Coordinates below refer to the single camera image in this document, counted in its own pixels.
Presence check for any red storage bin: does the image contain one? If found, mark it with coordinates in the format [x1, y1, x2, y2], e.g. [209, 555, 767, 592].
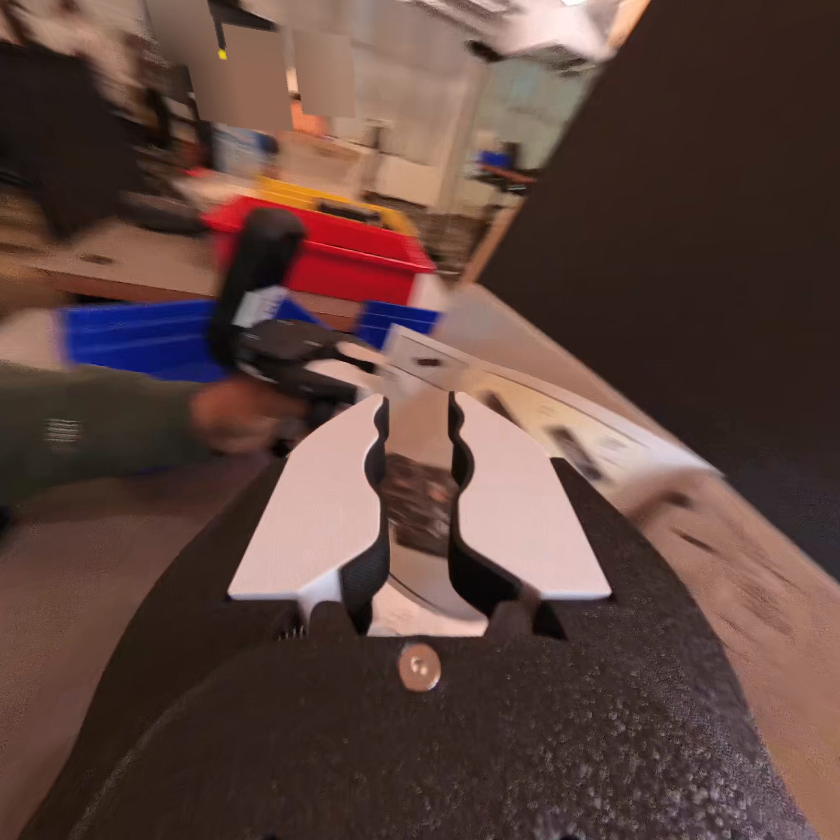
[204, 197, 437, 305]

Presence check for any lego instruction booklet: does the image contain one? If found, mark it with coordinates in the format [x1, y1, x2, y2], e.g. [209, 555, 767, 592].
[368, 325, 725, 624]

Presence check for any yellow storage bin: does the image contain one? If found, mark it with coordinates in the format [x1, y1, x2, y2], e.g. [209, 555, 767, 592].
[256, 178, 421, 237]

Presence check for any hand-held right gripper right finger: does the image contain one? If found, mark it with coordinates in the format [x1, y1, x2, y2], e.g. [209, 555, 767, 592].
[449, 390, 613, 602]

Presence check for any large black panel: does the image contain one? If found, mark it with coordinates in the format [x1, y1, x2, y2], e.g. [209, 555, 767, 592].
[479, 0, 840, 578]

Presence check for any blue storage bin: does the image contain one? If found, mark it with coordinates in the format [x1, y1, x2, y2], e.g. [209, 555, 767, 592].
[59, 300, 441, 382]

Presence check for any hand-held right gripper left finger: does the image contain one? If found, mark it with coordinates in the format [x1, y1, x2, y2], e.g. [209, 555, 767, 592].
[230, 394, 391, 602]

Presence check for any person's left hand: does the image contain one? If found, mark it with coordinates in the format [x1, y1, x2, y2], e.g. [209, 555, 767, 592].
[189, 374, 319, 456]

